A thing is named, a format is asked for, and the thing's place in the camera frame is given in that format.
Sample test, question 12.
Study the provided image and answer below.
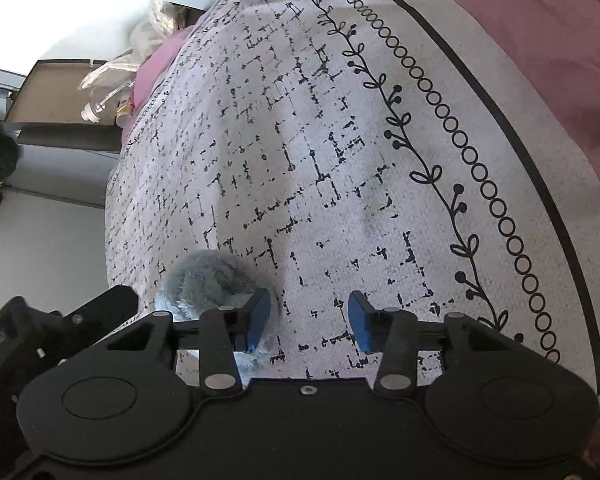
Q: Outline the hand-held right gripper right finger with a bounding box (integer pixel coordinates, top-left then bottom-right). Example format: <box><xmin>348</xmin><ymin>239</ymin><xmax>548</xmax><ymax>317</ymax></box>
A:
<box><xmin>348</xmin><ymin>290</ymin><xmax>536</xmax><ymax>392</ymax></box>

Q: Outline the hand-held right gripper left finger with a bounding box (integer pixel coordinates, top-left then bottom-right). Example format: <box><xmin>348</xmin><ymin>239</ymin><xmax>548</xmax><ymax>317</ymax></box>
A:
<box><xmin>87</xmin><ymin>287</ymin><xmax>272</xmax><ymax>395</ymax></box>

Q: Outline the blue fluffy plush toy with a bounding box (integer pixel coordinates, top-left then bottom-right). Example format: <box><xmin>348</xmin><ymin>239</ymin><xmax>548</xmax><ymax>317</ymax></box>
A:
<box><xmin>155</xmin><ymin>251</ymin><xmax>281</xmax><ymax>376</ymax></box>

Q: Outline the white black patterned blanket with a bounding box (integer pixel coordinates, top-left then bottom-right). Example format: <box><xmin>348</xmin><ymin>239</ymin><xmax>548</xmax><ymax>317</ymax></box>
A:
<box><xmin>104</xmin><ymin>0</ymin><xmax>600</xmax><ymax>396</ymax></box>

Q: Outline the brown board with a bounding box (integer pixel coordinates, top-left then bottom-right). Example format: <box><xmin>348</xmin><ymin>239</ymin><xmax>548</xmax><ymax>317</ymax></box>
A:
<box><xmin>5</xmin><ymin>59</ymin><xmax>142</xmax><ymax>153</ymax></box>

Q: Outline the clear plastic bottle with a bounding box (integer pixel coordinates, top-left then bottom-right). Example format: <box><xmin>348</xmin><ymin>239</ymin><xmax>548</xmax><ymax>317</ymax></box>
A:
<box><xmin>80</xmin><ymin>87</ymin><xmax>132</xmax><ymax>124</ymax></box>

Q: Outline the heap of clear plastic bags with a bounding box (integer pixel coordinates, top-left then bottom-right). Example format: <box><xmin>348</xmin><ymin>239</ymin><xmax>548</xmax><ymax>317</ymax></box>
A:
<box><xmin>80</xmin><ymin>0</ymin><xmax>193</xmax><ymax>91</ymax></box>

